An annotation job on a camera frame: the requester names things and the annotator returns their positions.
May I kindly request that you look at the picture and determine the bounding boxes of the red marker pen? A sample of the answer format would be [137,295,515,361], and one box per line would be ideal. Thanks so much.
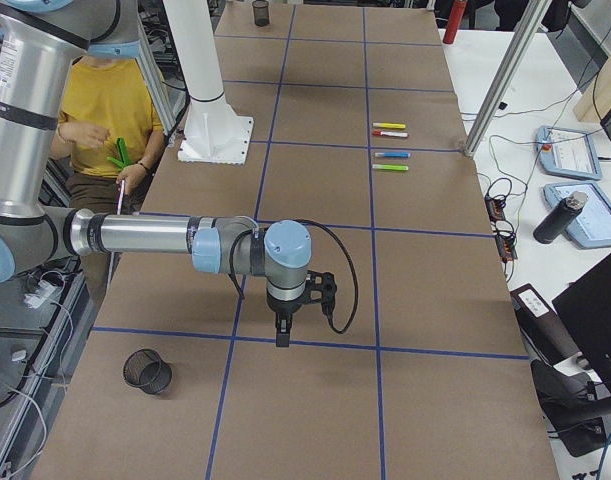
[372,130,409,139]

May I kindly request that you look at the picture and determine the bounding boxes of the black water bottle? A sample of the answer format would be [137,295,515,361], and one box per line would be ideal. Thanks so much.
[533,191,588,244]

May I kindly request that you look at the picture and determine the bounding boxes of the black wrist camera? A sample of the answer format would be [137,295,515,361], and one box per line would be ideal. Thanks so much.
[304,271,337,320]

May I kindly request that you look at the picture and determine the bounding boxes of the person in yellow shirt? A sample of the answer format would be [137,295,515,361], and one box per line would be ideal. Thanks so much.
[50,56,165,214]

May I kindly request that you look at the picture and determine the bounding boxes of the blue marker pen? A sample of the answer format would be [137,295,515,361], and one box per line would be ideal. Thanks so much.
[374,151,411,159]

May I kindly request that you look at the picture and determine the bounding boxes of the upper teach pendant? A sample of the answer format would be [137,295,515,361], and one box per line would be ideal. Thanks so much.
[535,125,602,180]

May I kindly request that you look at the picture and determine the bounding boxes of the black monitor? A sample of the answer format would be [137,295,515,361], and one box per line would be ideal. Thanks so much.
[553,254,611,392]

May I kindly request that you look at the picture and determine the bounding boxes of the yellow marker pen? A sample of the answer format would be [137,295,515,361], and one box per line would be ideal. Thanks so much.
[372,122,407,130]

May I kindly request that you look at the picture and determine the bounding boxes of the green marker pen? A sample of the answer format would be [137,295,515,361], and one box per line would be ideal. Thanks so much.
[372,164,409,172]

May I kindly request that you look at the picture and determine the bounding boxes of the small orange circuit board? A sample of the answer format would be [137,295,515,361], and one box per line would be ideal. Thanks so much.
[484,196,506,222]

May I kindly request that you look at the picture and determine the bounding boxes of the far black mesh pencil cup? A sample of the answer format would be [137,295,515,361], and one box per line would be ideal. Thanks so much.
[252,0,270,27]

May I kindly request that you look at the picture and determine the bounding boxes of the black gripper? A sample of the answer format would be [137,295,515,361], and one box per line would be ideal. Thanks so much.
[267,294,304,348]

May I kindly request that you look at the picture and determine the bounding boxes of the teach pendant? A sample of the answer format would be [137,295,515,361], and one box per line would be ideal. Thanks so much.
[535,125,602,180]
[543,180,611,249]

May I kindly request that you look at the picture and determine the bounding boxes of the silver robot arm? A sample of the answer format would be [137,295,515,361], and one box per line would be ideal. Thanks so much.
[0,1,314,347]

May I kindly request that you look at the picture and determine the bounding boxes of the near black mesh pencil cup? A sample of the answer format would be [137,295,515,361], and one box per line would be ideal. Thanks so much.
[123,348,172,395]

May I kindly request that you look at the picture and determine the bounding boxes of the aluminium frame post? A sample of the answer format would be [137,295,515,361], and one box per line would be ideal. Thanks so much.
[463,0,552,157]

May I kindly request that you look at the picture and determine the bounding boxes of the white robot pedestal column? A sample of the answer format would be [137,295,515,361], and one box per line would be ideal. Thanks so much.
[164,0,254,165]

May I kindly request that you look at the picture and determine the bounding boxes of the lower teach pendant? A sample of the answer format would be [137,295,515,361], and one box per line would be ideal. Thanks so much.
[543,180,611,249]

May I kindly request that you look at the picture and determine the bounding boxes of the black camera cable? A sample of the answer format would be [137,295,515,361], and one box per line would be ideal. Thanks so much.
[227,219,360,335]

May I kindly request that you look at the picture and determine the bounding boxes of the black mesh pencil cup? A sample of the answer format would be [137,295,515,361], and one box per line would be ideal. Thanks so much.
[123,348,172,395]
[252,0,270,27]

